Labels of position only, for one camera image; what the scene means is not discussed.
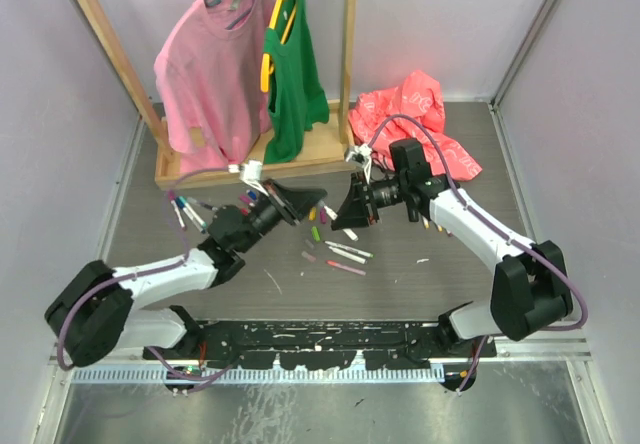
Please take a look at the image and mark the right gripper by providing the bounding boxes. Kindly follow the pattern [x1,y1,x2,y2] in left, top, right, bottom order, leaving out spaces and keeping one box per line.
[332,171,409,231]

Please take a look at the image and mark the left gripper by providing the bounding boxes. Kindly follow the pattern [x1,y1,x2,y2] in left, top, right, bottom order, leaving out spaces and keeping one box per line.
[235,177,323,253]

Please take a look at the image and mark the green marker cap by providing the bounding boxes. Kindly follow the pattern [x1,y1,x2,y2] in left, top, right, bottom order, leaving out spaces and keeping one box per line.
[311,226,321,242]

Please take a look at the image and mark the green capped marker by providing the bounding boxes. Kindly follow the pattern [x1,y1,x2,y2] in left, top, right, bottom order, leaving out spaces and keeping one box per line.
[324,240,374,258]

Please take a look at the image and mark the grey capped white marker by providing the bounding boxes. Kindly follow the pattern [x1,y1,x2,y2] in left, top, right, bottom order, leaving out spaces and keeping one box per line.
[329,246,367,264]

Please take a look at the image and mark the clear pink pen cap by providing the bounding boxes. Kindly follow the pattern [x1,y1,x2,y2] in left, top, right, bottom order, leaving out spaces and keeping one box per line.
[301,251,317,263]

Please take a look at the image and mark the pink pen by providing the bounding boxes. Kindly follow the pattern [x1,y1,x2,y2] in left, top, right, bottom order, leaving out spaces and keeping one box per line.
[325,260,367,276]

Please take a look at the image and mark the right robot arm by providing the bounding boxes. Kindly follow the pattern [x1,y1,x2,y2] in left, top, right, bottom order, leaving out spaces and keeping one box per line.
[331,139,573,358]

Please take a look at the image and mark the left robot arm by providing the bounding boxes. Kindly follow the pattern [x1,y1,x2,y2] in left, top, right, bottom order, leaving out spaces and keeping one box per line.
[44,179,327,370]

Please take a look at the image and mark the dark purple pen at left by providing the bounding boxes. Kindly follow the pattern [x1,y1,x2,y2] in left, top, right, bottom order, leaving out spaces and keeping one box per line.
[186,197,217,212]

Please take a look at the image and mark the wooden clothes rack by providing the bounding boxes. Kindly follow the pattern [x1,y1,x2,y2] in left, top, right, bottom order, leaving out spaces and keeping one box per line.
[76,0,356,190]

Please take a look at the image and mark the green tank top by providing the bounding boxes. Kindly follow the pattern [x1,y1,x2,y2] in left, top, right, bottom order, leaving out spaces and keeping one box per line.
[263,0,329,164]

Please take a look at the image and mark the coral printed cloth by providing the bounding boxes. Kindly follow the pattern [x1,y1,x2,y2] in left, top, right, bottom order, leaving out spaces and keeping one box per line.
[348,70,482,181]

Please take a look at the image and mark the pink t-shirt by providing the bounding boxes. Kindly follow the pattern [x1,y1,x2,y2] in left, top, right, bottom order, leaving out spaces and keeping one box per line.
[154,0,274,173]

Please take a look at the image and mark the yellow hanger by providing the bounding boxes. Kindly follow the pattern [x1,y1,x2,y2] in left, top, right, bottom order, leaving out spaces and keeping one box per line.
[260,0,297,93]

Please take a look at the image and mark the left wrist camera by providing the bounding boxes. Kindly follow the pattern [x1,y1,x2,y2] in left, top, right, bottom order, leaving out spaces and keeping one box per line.
[240,160,267,195]

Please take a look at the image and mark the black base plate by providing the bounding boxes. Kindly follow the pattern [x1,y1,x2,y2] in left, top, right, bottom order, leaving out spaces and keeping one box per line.
[158,321,496,371]

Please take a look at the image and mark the slotted cable duct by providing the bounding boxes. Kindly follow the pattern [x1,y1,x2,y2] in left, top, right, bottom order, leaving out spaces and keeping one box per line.
[71,362,445,385]

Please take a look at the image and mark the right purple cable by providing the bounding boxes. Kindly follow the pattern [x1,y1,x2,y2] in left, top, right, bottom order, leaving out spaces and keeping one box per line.
[367,114,587,390]

